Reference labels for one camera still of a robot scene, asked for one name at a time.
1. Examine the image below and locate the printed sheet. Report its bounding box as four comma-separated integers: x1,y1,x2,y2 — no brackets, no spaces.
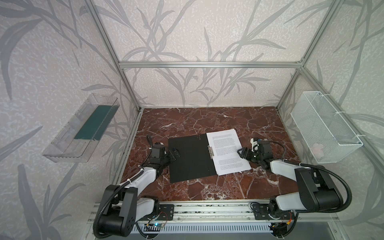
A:
206,129,251,176

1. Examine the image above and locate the beige black ring binder folder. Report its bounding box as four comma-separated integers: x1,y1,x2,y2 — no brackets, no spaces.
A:
168,134,217,184

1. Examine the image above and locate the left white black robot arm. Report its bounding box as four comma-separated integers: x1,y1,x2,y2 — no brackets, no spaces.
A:
93,143,181,239

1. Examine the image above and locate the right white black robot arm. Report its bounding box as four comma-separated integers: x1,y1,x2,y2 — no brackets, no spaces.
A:
237,139,353,217

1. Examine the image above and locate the green circuit board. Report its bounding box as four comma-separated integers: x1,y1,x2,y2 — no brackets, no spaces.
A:
145,222,166,232

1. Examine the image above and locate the left black corrugated cable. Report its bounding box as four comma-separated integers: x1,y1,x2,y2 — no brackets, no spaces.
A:
92,134,154,239

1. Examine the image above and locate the black corrugated cable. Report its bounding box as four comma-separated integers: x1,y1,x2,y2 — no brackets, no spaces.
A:
260,139,353,214
92,134,154,239

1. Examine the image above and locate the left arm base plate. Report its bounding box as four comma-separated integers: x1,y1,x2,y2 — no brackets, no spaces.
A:
157,204,175,221

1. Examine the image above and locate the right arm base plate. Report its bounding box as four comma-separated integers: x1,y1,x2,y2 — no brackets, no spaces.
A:
250,202,295,222

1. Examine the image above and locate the aluminium front rail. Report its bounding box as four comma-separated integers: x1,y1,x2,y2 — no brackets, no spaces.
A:
86,200,340,224

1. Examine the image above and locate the white wire mesh basket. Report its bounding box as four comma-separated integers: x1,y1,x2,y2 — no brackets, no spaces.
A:
291,91,364,164

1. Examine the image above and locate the clear acrylic wall tray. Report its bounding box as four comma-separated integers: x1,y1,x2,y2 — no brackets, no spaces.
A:
43,94,120,163

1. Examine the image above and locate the right black corrugated cable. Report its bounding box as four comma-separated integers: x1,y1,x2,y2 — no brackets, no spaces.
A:
260,139,353,214

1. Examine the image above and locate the aluminium cage frame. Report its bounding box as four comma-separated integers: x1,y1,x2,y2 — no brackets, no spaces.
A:
83,0,384,205

